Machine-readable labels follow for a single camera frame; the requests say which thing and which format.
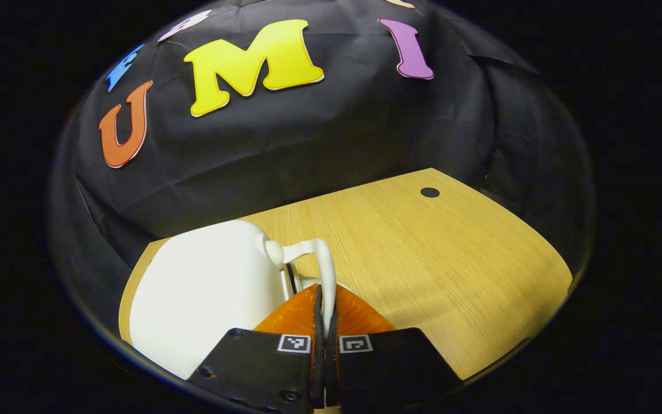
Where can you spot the white suitcase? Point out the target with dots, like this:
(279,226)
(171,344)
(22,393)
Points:
(204,287)

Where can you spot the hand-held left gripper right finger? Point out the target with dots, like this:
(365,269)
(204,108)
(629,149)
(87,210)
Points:
(333,376)

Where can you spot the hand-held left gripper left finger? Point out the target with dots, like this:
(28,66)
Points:
(316,374)

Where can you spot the black backdrop cloth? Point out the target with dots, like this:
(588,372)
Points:
(308,132)

